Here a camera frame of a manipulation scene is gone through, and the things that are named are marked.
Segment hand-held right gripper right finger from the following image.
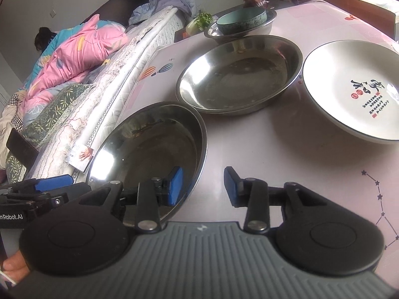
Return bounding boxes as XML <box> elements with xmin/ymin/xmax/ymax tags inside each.
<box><xmin>224</xmin><ymin>166</ymin><xmax>321</xmax><ymax>234</ymax></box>

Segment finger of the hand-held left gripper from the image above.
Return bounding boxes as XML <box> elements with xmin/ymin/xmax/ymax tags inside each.
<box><xmin>0</xmin><ymin>175</ymin><xmax>74</xmax><ymax>193</ymax></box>
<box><xmin>0</xmin><ymin>183</ymin><xmax>92</xmax><ymax>209</ymax></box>

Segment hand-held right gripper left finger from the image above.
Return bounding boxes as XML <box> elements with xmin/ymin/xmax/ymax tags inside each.
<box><xmin>79</xmin><ymin>166</ymin><xmax>184</xmax><ymax>234</ymax></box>

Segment large steel plate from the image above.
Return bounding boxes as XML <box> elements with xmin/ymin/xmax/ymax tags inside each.
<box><xmin>87</xmin><ymin>100</ymin><xmax>208</xmax><ymax>225</ymax></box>

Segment steel bowl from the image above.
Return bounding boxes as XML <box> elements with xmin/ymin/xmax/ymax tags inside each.
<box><xmin>204</xmin><ymin>8</ymin><xmax>277</xmax><ymax>45</ymax></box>
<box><xmin>206</xmin><ymin>8</ymin><xmax>277</xmax><ymax>39</ymax></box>

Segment white ceramic plate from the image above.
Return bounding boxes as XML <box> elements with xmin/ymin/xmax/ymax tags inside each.
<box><xmin>302</xmin><ymin>40</ymin><xmax>399</xmax><ymax>145</ymax></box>

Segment teal ceramic bowl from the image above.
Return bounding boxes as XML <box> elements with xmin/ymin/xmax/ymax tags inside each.
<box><xmin>216</xmin><ymin>7</ymin><xmax>267</xmax><ymax>35</ymax></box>

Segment person's left hand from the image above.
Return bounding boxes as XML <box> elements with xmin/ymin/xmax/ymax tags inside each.
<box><xmin>1</xmin><ymin>252</ymin><xmax>31</xmax><ymax>273</ymax></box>

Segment mattress label card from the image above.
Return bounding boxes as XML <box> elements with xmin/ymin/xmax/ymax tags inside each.
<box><xmin>69</xmin><ymin>145</ymin><xmax>93</xmax><ymax>172</ymax></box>

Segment pink printed tablecloth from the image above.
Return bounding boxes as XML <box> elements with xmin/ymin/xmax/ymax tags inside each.
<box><xmin>120</xmin><ymin>0</ymin><xmax>399</xmax><ymax>256</ymax></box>

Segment green floral pillow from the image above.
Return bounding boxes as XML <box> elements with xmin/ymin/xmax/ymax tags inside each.
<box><xmin>6</xmin><ymin>82</ymin><xmax>94</xmax><ymax>183</ymax></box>

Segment checkered cloth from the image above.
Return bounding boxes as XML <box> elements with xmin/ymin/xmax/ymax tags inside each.
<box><xmin>7</xmin><ymin>95</ymin><xmax>25</xmax><ymax>131</ymax></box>

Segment pink floral quilt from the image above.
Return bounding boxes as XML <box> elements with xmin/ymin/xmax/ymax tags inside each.
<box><xmin>23</xmin><ymin>14</ymin><xmax>128</xmax><ymax>119</ymax></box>

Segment white mattress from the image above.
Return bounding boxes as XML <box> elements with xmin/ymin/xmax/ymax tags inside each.
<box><xmin>26</xmin><ymin>6</ymin><xmax>195</xmax><ymax>181</ymax></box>

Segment napa cabbage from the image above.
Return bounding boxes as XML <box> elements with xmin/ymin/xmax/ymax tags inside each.
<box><xmin>186</xmin><ymin>12</ymin><xmax>214</xmax><ymax>36</ymax></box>

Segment grey clothes pile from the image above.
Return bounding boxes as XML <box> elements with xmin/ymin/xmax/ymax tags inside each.
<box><xmin>129</xmin><ymin>0</ymin><xmax>197</xmax><ymax>25</ymax></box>

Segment dark headboard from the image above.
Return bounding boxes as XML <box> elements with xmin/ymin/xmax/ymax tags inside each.
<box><xmin>79</xmin><ymin>0</ymin><xmax>173</xmax><ymax>27</ymax></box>

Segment large cardboard box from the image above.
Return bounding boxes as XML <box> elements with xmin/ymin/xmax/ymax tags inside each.
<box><xmin>343</xmin><ymin>0</ymin><xmax>399</xmax><ymax>25</ymax></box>

